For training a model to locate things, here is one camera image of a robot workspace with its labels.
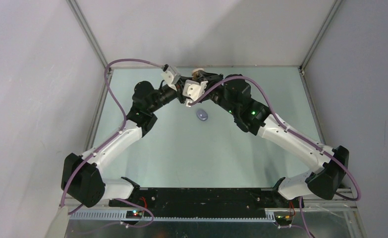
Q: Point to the beige earbud charging case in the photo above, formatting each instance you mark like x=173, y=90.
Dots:
x=196, y=73

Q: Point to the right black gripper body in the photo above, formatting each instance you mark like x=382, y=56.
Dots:
x=217, y=95

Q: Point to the right circuit board with LEDs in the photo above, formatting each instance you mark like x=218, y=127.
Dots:
x=284, y=220

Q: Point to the circuit board with leds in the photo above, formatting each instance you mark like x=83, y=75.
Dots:
x=134, y=214
x=284, y=220

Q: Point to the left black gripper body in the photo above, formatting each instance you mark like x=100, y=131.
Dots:
x=167, y=95

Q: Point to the left circuit board with LEDs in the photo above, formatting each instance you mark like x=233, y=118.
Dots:
x=134, y=214

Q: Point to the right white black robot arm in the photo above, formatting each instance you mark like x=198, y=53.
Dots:
x=326, y=164

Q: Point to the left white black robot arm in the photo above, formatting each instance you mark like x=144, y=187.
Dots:
x=82, y=176

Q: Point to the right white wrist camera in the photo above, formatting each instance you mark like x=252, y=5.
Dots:
x=193, y=90

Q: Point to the purple earbud charging case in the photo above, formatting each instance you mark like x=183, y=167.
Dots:
x=202, y=115

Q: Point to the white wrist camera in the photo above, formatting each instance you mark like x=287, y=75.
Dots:
x=193, y=90
x=171, y=76

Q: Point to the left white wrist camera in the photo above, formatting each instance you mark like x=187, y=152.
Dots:
x=171, y=76

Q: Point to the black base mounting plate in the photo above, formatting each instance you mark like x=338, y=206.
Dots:
x=211, y=203

